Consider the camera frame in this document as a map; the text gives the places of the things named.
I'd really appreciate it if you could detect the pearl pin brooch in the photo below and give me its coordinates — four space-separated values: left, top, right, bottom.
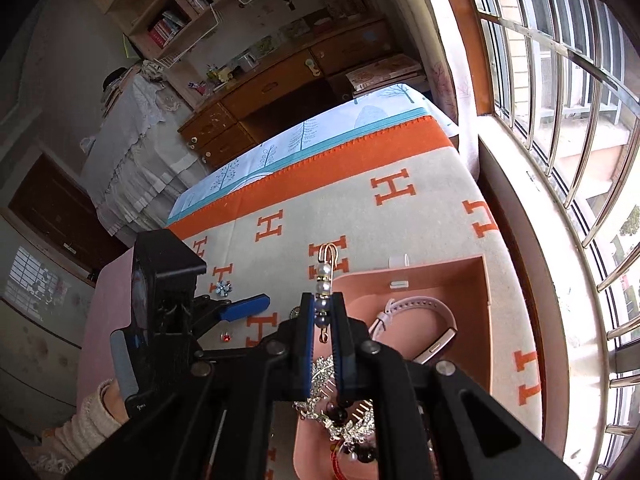
310 243 335 343

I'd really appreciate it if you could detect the blue tree-print sheet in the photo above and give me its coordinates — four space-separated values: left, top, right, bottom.
167 82 431 221

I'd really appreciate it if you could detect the white wire rack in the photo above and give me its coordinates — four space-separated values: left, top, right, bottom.
157 2 223 68

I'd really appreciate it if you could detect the metal window grille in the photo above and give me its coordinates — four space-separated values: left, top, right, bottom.
450 0 640 480

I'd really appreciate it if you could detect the row of red books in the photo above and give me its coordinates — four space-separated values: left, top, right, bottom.
147 10 189 49

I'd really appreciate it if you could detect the orange letter-print blanket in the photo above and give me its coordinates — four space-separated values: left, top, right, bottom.
167 115 543 480

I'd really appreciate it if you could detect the white lace cloth cover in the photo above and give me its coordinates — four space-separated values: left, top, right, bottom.
80 65 201 236

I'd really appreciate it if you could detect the pink jewelry box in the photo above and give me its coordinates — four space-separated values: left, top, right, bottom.
291 254 494 480

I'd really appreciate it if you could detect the silver leaf brooch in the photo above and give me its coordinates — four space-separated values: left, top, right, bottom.
294 355 377 443

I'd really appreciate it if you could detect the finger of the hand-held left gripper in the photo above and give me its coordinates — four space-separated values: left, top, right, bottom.
195 294 271 323

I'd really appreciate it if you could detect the stack of magazines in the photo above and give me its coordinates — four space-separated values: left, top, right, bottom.
345 55 426 98

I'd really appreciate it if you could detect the pink bedsheet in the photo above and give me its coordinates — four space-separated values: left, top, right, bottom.
75 252 138 396

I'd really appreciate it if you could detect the person's left forearm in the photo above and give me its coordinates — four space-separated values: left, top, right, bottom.
40 379 125 461

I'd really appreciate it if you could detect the pink floral curtain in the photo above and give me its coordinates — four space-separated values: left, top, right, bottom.
425 55 481 176

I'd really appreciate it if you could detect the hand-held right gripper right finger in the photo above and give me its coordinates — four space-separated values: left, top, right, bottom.
330 292 583 480

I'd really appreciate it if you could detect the wooden desk with drawers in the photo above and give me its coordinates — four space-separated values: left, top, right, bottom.
177 17 401 171

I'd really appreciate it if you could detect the brown wooden door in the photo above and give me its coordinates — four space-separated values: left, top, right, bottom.
7 152 131 286

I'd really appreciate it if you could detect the pink wristwatch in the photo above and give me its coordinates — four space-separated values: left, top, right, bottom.
369 297 459 366

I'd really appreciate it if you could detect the red bangle bracelet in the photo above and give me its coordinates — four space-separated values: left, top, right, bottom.
329 440 363 480

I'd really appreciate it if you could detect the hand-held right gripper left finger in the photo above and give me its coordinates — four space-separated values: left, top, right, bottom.
65 292 317 480

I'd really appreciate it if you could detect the black bead bracelet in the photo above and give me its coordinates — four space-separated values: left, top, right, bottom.
320 395 383 466

